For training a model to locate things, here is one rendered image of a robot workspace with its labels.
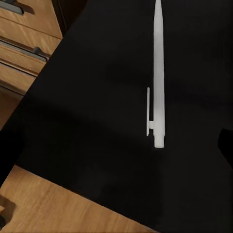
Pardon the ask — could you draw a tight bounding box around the pen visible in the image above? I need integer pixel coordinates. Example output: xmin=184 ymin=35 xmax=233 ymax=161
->
xmin=147 ymin=0 xmax=165 ymax=148

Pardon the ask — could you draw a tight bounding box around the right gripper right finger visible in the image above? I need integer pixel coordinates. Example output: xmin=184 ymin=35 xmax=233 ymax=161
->
xmin=217 ymin=129 xmax=233 ymax=168

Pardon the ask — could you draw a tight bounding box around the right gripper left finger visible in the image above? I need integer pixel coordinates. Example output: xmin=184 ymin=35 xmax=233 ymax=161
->
xmin=0 ymin=129 xmax=25 ymax=186

